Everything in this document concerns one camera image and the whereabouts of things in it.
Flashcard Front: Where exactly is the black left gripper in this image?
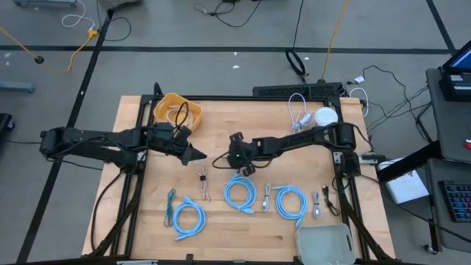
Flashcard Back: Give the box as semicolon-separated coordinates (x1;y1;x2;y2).
146;127;208;166

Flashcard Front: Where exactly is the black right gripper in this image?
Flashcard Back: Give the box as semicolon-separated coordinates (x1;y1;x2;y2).
230;131;261;177

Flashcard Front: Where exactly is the beige cable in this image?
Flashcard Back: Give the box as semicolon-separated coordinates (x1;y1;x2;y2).
166;106;194;128

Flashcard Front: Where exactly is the braided white pink cable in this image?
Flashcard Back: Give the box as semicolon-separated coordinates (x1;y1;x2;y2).
196;165;213;202

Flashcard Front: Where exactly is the light blue cable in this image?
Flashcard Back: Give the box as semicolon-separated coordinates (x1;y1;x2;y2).
223;173;258;215
171;195;208;242
272;184;308;229

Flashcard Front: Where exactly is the yellow plastic basket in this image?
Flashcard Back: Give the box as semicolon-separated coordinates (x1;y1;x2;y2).
152;92;204;133

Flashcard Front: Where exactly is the black perforated power strip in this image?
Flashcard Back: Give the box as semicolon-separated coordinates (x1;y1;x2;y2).
252;82;345;99

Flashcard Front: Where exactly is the white round puck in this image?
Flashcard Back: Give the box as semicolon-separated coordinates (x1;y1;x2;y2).
314;106;339;127

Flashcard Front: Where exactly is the grey-green plastic bin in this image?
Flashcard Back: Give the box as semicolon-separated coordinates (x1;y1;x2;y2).
294;222;357;265

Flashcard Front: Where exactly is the silver aluminium profile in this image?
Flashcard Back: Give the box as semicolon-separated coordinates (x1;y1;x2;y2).
116;259;159;265

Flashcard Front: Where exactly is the white paper sheet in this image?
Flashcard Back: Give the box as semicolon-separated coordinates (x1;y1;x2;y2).
377;158;431;205

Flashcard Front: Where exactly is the black desk beam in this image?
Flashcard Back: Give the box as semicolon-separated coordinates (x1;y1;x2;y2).
375;141;442;183

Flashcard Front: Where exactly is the grey side table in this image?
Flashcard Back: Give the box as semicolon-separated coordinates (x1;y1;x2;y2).
425;68;471;163

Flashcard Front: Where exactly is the black backlit keyboard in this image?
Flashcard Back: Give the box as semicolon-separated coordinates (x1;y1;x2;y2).
439;180;471;223

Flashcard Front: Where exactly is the black laptop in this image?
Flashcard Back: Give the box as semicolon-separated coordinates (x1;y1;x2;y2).
439;38;471;102

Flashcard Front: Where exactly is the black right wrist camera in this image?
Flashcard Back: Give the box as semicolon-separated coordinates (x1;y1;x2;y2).
227;146;246;166

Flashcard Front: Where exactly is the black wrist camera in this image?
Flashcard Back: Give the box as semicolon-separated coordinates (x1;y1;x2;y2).
156;123;176;138
227;146;246;166

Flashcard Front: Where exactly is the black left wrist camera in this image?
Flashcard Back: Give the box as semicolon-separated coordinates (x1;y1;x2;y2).
156;123;176;138

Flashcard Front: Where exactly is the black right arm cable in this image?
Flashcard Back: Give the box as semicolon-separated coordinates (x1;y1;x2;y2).
212;150;240;171

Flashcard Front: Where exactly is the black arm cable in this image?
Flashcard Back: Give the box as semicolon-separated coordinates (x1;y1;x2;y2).
174;102;190;130
212;150;240;171

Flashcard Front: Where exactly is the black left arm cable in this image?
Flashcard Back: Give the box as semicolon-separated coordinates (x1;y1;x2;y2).
174;102;190;130

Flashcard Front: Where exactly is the short white bundled cable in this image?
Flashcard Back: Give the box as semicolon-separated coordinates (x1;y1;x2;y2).
260;183;272;213

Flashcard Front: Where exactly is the black aluminium table frame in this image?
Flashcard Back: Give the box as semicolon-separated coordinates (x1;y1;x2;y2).
90;82;397;265

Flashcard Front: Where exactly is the teal thin cable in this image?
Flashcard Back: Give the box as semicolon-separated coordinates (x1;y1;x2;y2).
163;188;177;228

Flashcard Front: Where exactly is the long white looped cable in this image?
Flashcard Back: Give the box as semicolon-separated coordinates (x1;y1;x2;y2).
287;92;314;134

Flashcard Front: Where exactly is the lavender short cable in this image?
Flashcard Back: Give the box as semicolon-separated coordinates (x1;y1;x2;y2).
311;190;323;219

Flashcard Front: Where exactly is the black red cable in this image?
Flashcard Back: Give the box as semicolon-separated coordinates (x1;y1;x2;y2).
321;183;341;217

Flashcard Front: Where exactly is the black floor cable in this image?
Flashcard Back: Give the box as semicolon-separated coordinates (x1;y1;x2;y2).
345;64;433;144
96;0;132;43
193;0;263;29

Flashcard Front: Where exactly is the white floor cable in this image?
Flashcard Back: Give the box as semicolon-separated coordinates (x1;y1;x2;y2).
60;0;97;31
348;87;369;118

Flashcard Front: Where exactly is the black hanging cable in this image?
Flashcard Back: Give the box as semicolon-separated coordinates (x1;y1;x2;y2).
285;0;308;84

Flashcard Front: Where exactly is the yellow floor extension cord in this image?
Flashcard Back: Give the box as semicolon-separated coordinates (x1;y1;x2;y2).
0;24;100;74

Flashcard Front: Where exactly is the yellow hanging cord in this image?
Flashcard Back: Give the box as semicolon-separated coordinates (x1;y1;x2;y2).
321;0;351;82

